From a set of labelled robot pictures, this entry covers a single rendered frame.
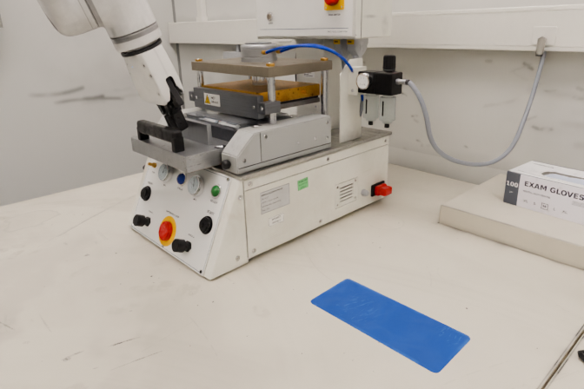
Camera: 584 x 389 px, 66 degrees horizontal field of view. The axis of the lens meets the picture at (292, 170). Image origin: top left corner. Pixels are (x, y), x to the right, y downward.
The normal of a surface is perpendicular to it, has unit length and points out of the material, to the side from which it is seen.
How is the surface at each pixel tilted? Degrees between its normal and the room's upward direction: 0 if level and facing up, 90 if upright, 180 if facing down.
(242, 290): 0
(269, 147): 90
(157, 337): 0
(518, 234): 90
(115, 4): 102
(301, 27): 90
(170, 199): 65
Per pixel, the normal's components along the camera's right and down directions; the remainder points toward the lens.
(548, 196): -0.79, 0.21
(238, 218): 0.69, 0.21
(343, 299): -0.03, -0.95
